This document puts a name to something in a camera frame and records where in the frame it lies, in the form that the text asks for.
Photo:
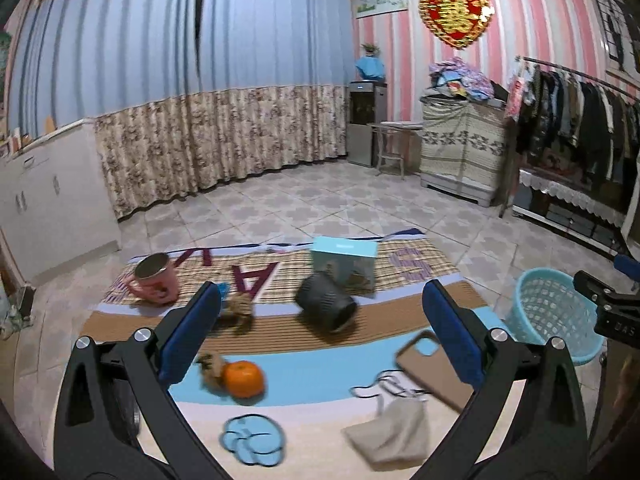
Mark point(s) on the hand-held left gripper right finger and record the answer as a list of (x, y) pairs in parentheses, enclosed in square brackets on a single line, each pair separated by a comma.
[(450, 332)]

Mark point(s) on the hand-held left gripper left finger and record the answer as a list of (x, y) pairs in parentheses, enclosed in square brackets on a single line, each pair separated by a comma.
[(192, 330)]

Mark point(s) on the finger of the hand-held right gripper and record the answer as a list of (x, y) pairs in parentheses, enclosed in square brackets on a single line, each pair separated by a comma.
[(627, 265), (592, 287)]

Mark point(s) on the light blue plastic basket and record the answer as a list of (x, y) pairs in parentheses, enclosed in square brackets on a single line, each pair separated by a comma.
[(550, 310)]

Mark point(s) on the blue plastic bag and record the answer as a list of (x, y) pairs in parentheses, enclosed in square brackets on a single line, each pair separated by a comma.
[(223, 289)]

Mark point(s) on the brown phone case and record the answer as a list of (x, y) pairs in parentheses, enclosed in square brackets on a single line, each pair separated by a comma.
[(420, 370)]

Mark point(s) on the white framed panel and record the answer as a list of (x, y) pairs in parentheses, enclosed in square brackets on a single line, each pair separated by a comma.
[(631, 210)]

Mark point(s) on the pink mug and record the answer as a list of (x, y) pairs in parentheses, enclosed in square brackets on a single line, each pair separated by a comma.
[(160, 280)]

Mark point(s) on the orange tangerine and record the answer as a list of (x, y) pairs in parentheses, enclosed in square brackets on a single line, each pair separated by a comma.
[(242, 379)]

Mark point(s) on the low dark shelf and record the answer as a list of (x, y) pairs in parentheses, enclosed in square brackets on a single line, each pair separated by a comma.
[(570, 220)]

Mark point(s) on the white lace cloth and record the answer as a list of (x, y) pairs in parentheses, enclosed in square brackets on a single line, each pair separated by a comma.
[(565, 190)]

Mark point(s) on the printed striped blanket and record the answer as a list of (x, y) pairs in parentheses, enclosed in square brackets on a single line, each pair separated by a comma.
[(310, 360)]

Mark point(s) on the light blue cardboard box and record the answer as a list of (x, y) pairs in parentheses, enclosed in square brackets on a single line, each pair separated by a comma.
[(345, 255)]

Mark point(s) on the black ribbed cup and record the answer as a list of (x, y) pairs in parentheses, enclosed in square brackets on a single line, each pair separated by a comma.
[(320, 297)]

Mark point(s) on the grey storage cabinet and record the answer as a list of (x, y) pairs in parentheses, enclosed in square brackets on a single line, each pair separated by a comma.
[(460, 191)]

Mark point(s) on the row of hanging clothes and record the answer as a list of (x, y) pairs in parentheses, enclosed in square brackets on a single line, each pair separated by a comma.
[(585, 120)]

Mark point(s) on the patterned beige cover cloth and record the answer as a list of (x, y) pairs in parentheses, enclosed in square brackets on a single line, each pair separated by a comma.
[(460, 145)]

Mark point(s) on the white cabinet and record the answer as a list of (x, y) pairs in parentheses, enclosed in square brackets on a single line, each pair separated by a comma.
[(55, 200)]

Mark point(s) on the pink hanging bag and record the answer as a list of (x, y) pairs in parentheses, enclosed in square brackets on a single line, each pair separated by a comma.
[(514, 100)]

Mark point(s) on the metal clothes rack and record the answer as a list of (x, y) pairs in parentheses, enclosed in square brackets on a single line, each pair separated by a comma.
[(565, 67)]

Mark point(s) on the small metal side table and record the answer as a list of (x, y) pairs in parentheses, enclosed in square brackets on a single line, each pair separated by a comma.
[(395, 127)]

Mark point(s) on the black bag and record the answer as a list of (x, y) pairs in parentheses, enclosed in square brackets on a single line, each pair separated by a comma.
[(501, 94)]

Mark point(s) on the grey water dispenser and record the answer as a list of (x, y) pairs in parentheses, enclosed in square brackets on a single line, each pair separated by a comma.
[(365, 125)]

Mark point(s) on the pile of folded clothes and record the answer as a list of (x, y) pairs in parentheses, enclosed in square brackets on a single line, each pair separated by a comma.
[(460, 77)]

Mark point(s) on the small orange box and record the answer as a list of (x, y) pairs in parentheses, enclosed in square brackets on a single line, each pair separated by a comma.
[(48, 125)]

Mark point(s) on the potted plant blue wrap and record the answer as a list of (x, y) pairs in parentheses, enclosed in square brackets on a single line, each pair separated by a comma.
[(371, 67)]

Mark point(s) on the blue floral curtain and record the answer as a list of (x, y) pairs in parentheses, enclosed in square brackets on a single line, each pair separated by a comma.
[(110, 60), (270, 60)]

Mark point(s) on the red gold heart decoration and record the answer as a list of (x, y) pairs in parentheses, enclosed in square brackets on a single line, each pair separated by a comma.
[(455, 15)]

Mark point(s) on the window wall poster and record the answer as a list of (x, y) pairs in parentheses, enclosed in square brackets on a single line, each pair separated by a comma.
[(617, 30)]

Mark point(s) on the landscape wall picture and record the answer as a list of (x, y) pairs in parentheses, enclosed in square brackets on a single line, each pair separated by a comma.
[(380, 2)]

